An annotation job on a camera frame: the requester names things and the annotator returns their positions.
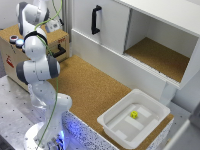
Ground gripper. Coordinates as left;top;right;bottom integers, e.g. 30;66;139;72
45;18;64;34

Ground blue button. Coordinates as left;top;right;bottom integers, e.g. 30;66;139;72
15;38;26;48

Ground red button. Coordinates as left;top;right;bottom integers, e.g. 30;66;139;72
9;34;19;44

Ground white sliding door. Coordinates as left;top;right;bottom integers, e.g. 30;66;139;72
72;0;131;56

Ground white cabinet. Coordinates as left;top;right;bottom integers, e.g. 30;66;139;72
70;0;200;108

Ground white plastic box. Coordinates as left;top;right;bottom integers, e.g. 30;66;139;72
96;88;172;150

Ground yellow block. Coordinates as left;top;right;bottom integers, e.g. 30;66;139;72
130;110;139;120

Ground black drawer handle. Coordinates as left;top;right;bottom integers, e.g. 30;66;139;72
52;43;67;59

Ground black door handle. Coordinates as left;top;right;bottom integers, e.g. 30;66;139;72
90;4;103;36

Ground green cable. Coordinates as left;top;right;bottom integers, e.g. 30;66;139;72
34;0;65;150

